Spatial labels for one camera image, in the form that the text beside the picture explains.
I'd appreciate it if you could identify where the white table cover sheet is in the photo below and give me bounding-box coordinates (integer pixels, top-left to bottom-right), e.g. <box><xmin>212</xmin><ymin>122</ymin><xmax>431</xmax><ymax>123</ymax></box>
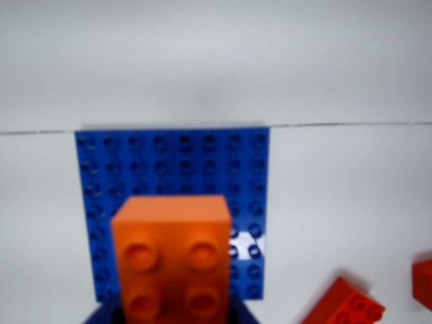
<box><xmin>0</xmin><ymin>123</ymin><xmax>432</xmax><ymax>324</ymax></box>

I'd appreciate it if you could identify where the blue 8x8 brick plate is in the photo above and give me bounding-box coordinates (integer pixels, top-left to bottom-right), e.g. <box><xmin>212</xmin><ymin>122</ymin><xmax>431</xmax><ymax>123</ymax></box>
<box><xmin>74</xmin><ymin>126</ymin><xmax>271</xmax><ymax>304</ymax></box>

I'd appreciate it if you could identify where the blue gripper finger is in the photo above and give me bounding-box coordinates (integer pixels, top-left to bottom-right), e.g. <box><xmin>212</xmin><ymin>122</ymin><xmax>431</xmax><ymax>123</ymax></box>
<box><xmin>230</xmin><ymin>293</ymin><xmax>261</xmax><ymax>324</ymax></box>
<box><xmin>82</xmin><ymin>296</ymin><xmax>125</xmax><ymax>324</ymax></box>

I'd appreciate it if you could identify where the red 2x4 toy brick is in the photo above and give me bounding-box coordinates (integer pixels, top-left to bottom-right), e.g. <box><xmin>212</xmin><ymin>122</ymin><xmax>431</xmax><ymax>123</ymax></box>
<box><xmin>299</xmin><ymin>276</ymin><xmax>387</xmax><ymax>324</ymax></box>

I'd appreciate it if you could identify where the orange 2x4 toy brick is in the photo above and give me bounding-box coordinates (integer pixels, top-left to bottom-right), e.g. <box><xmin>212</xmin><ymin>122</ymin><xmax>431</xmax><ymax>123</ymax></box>
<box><xmin>111</xmin><ymin>194</ymin><xmax>233</xmax><ymax>324</ymax></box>

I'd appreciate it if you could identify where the red 2x2 toy brick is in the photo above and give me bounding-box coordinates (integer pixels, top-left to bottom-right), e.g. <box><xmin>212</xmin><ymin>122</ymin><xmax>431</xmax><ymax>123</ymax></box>
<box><xmin>412</xmin><ymin>258</ymin><xmax>432</xmax><ymax>311</ymax></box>

